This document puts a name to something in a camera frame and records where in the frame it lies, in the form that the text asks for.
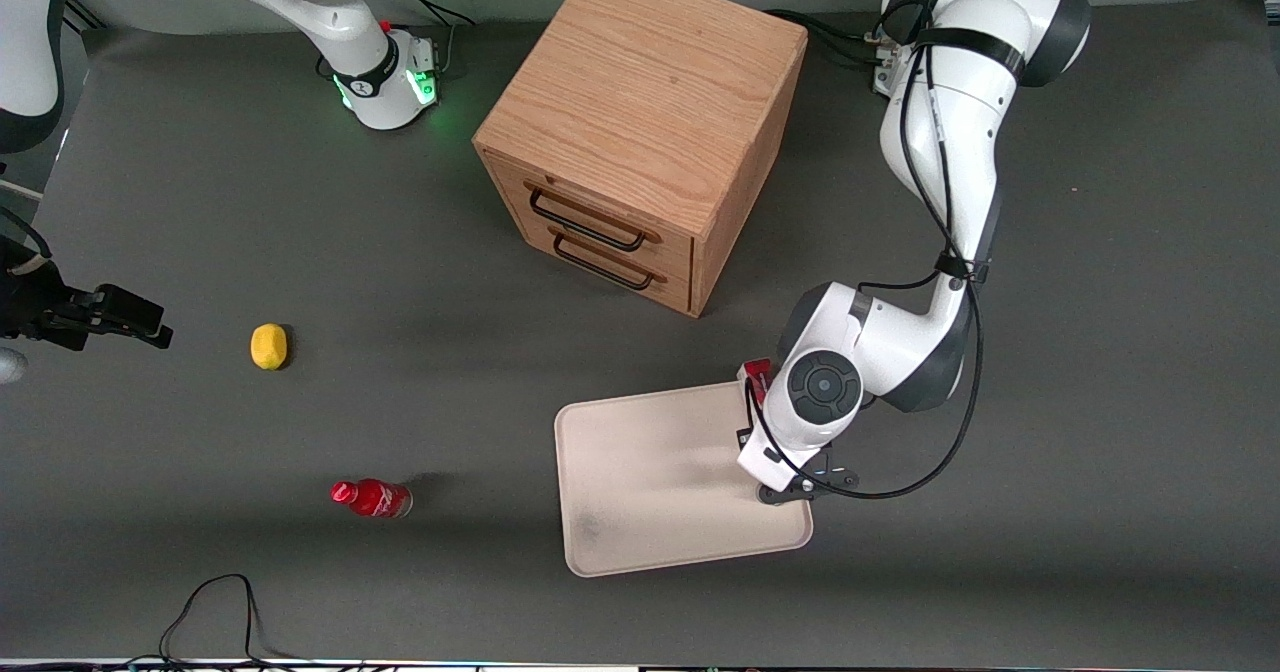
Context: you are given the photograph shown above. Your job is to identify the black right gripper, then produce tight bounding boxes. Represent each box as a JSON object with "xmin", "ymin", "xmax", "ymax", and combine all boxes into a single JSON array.
[{"xmin": 0, "ymin": 237, "xmax": 174, "ymax": 351}]

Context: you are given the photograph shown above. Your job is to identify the red cookie box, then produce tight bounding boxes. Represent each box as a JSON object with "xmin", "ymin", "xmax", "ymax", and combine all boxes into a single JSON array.
[{"xmin": 738, "ymin": 357, "xmax": 774, "ymax": 405}]

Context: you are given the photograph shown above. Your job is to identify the beige plastic tray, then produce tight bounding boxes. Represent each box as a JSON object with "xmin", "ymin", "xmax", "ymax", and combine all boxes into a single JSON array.
[{"xmin": 554, "ymin": 378, "xmax": 814, "ymax": 579}]

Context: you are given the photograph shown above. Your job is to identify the yellow lemon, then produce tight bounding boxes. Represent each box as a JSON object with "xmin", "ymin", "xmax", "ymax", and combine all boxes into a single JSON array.
[{"xmin": 250, "ymin": 323, "xmax": 289, "ymax": 371}]

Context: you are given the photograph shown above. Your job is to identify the red cola bottle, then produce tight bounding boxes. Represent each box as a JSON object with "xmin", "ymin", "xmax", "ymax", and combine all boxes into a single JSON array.
[{"xmin": 330, "ymin": 479, "xmax": 414, "ymax": 520}]

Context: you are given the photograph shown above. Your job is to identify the wooden drawer cabinet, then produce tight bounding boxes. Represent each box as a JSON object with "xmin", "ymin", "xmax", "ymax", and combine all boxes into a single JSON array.
[{"xmin": 472, "ymin": 0, "xmax": 809, "ymax": 319}]

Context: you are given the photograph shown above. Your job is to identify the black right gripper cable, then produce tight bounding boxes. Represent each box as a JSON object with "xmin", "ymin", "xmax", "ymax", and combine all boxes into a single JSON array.
[{"xmin": 0, "ymin": 205, "xmax": 52, "ymax": 259}]

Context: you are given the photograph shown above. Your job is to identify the black metal drawer handle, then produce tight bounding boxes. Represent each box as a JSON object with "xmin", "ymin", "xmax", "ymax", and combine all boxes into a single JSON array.
[
  {"xmin": 528, "ymin": 188, "xmax": 648, "ymax": 253},
  {"xmin": 552, "ymin": 233, "xmax": 656, "ymax": 291}
]

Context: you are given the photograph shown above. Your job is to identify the thin black looped cable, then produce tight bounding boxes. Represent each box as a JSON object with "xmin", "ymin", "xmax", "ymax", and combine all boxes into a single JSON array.
[{"xmin": 158, "ymin": 573, "xmax": 293, "ymax": 667}]

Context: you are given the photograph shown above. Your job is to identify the black left arm base cable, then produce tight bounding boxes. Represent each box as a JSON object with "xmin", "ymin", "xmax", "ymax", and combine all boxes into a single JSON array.
[{"xmin": 765, "ymin": 9, "xmax": 889, "ymax": 68}]

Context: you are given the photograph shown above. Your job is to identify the black arm base cable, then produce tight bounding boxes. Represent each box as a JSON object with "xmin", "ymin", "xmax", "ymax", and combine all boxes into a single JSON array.
[
  {"xmin": 765, "ymin": 9, "xmax": 889, "ymax": 68},
  {"xmin": 380, "ymin": 0, "xmax": 477, "ymax": 75}
]

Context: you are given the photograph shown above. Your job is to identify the black right arm base cable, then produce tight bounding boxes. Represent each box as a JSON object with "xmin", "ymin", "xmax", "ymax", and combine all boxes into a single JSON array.
[{"xmin": 380, "ymin": 0, "xmax": 477, "ymax": 75}]

